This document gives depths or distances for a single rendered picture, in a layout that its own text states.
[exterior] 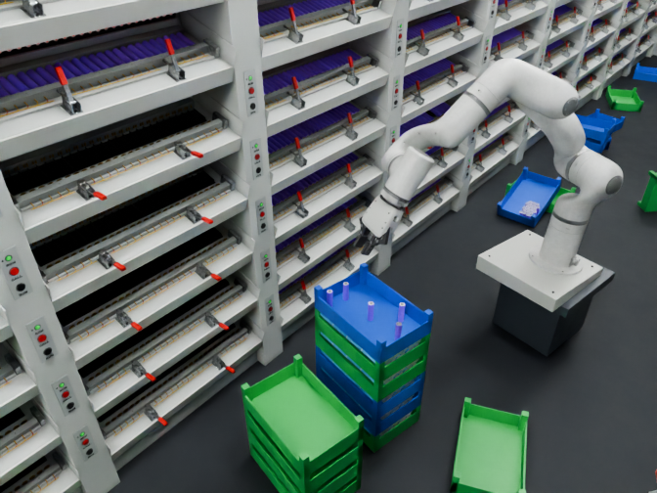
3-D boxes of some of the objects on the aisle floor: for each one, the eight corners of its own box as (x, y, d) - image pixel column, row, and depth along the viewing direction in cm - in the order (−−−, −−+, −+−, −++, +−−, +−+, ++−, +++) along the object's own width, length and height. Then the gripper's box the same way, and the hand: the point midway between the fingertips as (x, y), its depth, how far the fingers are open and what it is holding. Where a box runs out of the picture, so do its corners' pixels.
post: (283, 351, 211) (237, -270, 111) (265, 366, 205) (198, -277, 105) (246, 328, 222) (174, -258, 121) (229, 340, 216) (137, -264, 115)
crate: (534, 228, 279) (535, 217, 273) (497, 214, 290) (497, 203, 284) (560, 188, 291) (561, 177, 285) (523, 176, 302) (524, 166, 296)
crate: (418, 420, 185) (421, 404, 181) (373, 453, 175) (374, 437, 170) (360, 366, 205) (361, 351, 200) (316, 393, 194) (316, 378, 190)
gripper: (369, 181, 162) (337, 233, 168) (402, 210, 151) (367, 265, 157) (385, 187, 167) (354, 237, 173) (418, 216, 156) (384, 268, 162)
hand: (364, 245), depth 164 cm, fingers open, 3 cm apart
